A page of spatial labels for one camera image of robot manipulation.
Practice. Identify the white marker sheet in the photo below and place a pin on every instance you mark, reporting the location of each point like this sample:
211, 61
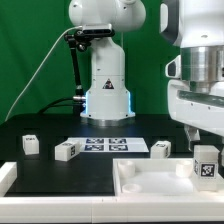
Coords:
111, 145

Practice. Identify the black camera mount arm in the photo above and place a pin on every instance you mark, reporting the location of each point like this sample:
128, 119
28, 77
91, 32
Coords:
76, 56

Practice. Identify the white square tabletop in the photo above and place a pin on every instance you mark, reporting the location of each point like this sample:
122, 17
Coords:
160, 177

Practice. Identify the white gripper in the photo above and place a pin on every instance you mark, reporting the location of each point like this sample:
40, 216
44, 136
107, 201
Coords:
196, 115

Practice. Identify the white front fence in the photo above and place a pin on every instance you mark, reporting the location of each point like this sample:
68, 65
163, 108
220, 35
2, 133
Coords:
108, 210

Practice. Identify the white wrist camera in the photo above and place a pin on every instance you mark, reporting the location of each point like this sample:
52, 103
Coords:
173, 68

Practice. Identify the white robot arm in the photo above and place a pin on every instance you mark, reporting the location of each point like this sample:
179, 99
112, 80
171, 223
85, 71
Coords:
196, 86

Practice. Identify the grey mounted camera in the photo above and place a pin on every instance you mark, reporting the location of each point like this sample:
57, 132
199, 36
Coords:
97, 29

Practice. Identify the white left fence block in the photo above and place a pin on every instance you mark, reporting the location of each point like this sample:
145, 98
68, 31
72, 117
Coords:
8, 174

